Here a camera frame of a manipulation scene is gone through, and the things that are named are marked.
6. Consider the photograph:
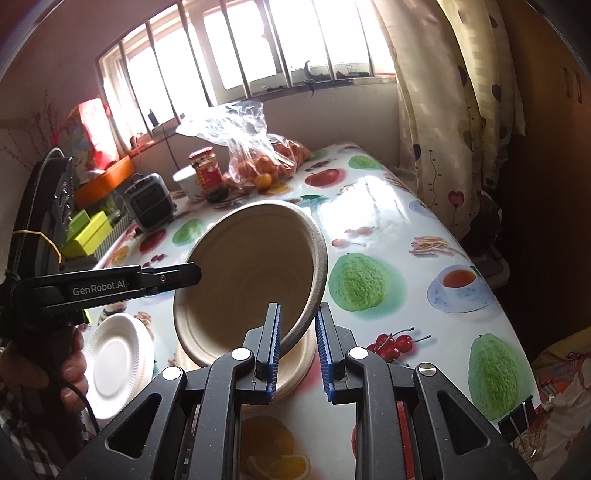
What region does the barred window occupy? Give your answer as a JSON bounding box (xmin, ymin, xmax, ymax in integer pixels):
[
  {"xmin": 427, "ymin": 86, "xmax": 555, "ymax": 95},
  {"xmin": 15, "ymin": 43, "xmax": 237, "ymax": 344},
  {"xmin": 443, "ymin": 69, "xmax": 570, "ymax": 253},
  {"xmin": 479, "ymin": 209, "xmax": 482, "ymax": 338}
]
[{"xmin": 95, "ymin": 0, "xmax": 398, "ymax": 148}]

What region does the person's left hand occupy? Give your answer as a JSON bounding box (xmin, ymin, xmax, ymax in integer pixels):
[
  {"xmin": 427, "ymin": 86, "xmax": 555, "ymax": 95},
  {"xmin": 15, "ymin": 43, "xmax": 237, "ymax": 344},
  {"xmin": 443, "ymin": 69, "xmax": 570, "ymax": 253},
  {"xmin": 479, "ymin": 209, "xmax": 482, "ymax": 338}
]
[{"xmin": 58, "ymin": 329, "xmax": 89, "ymax": 412}]

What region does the colourful printed cloth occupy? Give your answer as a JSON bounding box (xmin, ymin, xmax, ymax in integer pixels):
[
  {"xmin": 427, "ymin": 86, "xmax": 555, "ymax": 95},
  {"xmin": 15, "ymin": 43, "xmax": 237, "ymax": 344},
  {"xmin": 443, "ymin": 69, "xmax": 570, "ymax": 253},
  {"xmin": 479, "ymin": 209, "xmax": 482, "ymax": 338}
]
[{"xmin": 529, "ymin": 330, "xmax": 591, "ymax": 467}]

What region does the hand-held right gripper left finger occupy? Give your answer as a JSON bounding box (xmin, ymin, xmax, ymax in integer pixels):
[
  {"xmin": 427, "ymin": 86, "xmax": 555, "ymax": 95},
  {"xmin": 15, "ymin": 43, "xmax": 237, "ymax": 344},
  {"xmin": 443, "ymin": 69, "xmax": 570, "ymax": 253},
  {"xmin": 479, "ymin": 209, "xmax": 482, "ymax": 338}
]
[{"xmin": 55, "ymin": 302, "xmax": 282, "ymax": 480}]

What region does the orange plastic tray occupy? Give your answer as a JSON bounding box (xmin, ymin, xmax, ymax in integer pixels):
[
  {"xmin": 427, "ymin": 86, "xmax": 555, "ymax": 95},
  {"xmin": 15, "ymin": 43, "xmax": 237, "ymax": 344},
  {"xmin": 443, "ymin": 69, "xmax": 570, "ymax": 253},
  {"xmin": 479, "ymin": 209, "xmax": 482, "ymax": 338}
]
[{"xmin": 74, "ymin": 156, "xmax": 137, "ymax": 208}]

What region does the beige paper bowl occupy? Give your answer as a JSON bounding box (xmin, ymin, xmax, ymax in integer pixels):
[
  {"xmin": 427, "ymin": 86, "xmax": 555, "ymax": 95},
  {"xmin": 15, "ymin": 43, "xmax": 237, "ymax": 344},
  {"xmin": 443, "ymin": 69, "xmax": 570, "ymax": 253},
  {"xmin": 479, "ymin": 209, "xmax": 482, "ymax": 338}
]
[
  {"xmin": 178, "ymin": 330, "xmax": 319, "ymax": 401},
  {"xmin": 173, "ymin": 199, "xmax": 329, "ymax": 370}
]

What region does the black window latch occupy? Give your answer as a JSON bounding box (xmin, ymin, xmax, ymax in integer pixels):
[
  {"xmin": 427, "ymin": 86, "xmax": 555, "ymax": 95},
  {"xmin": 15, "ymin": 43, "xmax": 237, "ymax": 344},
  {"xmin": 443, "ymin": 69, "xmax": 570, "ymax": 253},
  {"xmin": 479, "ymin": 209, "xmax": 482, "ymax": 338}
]
[{"xmin": 302, "ymin": 60, "xmax": 335, "ymax": 95}]

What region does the red label glass jar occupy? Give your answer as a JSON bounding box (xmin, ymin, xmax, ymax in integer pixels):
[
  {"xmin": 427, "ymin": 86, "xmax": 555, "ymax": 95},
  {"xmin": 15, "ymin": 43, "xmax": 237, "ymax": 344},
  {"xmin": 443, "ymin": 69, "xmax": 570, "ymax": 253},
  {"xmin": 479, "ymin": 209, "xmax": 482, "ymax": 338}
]
[{"xmin": 189, "ymin": 147, "xmax": 227, "ymax": 204}]

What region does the clear bag of oranges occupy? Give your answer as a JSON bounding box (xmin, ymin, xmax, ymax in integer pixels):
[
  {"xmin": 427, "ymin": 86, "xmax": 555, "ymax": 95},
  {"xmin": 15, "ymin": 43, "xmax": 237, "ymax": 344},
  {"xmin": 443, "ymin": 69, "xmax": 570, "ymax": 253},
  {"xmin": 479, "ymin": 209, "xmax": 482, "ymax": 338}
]
[{"xmin": 175, "ymin": 100, "xmax": 312, "ymax": 190}]

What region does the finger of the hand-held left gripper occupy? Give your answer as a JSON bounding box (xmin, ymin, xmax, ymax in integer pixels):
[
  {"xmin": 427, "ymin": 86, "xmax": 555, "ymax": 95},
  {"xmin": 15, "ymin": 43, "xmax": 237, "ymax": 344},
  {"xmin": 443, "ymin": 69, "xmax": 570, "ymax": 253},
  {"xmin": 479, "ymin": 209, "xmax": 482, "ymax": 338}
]
[{"xmin": 136, "ymin": 261, "xmax": 203, "ymax": 297}]

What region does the black cable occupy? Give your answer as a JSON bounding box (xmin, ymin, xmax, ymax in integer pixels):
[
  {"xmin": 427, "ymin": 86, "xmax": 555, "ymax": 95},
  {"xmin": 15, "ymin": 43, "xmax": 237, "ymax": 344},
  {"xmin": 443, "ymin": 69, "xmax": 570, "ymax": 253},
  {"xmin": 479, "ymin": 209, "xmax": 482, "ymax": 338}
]
[{"xmin": 55, "ymin": 364, "xmax": 101, "ymax": 437}]

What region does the red printed box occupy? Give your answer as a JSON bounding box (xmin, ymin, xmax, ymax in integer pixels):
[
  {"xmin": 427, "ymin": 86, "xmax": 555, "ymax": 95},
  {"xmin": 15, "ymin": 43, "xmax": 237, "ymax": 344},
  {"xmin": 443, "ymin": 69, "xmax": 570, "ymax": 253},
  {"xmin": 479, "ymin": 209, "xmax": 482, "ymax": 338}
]
[{"xmin": 65, "ymin": 98, "xmax": 120, "ymax": 174}]

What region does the brown wooden wardrobe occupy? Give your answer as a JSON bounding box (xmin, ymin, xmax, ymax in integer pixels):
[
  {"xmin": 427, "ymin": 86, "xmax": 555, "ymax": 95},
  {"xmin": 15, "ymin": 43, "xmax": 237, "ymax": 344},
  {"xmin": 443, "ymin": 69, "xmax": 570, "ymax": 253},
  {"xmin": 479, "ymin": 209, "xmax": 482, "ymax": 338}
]
[{"xmin": 501, "ymin": 0, "xmax": 591, "ymax": 328}]

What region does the small grey desk fan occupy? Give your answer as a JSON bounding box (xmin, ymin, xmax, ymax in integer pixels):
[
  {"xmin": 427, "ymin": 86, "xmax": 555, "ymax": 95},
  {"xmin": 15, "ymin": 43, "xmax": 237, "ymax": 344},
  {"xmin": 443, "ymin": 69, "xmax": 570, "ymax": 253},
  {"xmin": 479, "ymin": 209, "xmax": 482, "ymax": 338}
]
[{"xmin": 122, "ymin": 173, "xmax": 175, "ymax": 232}]

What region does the person's left forearm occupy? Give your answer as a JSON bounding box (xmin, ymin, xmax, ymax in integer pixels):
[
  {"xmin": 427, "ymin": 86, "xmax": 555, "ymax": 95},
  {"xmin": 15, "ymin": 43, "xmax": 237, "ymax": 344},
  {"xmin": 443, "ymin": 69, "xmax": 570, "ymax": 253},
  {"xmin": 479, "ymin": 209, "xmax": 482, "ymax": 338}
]
[{"xmin": 0, "ymin": 388, "xmax": 65, "ymax": 480}]

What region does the dark bag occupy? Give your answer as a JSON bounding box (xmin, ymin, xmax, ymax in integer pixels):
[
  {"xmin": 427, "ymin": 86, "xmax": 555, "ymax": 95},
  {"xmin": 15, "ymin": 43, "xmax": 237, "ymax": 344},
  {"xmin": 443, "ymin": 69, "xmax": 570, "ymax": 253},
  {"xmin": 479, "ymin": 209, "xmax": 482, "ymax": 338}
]
[{"xmin": 459, "ymin": 191, "xmax": 511, "ymax": 291}]

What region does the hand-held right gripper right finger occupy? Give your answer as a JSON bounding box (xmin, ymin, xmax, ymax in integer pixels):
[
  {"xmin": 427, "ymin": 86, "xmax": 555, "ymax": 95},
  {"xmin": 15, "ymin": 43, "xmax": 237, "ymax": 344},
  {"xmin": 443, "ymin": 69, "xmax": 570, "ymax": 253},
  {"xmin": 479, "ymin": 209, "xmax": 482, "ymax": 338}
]
[{"xmin": 316, "ymin": 302, "xmax": 539, "ymax": 480}]

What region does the lime green box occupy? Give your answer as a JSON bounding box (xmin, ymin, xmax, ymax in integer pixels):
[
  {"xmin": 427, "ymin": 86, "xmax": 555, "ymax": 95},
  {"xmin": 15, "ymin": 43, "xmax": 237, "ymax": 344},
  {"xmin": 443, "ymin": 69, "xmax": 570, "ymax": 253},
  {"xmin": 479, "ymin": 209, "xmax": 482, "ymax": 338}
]
[
  {"xmin": 68, "ymin": 210, "xmax": 94, "ymax": 241},
  {"xmin": 61, "ymin": 212, "xmax": 114, "ymax": 259}
]

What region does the heart patterned curtain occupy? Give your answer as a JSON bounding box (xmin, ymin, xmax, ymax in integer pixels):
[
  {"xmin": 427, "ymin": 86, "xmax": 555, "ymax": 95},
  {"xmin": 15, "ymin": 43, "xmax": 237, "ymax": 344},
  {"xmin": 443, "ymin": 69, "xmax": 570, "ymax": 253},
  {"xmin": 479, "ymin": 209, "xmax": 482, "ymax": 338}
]
[{"xmin": 374, "ymin": 0, "xmax": 527, "ymax": 241}]

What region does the black binder clip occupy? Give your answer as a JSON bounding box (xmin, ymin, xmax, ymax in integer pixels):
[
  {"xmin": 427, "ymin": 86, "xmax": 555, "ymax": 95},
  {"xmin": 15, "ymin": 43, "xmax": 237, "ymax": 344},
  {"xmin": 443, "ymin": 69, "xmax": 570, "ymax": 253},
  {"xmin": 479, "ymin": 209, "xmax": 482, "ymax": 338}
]
[{"xmin": 498, "ymin": 396, "xmax": 541, "ymax": 462}]

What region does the grey ribbed tray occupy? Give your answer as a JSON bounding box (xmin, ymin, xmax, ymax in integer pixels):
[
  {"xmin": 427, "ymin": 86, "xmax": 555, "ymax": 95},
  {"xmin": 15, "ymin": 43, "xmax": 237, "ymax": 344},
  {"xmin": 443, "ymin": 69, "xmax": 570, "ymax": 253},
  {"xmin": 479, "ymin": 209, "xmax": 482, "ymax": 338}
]
[{"xmin": 90, "ymin": 217, "xmax": 139, "ymax": 264}]

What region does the white plastic cup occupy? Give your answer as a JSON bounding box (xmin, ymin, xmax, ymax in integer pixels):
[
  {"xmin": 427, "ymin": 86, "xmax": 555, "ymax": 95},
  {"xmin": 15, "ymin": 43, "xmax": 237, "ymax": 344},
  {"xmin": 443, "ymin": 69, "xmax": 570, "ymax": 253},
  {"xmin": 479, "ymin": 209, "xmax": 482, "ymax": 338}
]
[{"xmin": 173, "ymin": 166, "xmax": 204, "ymax": 201}]

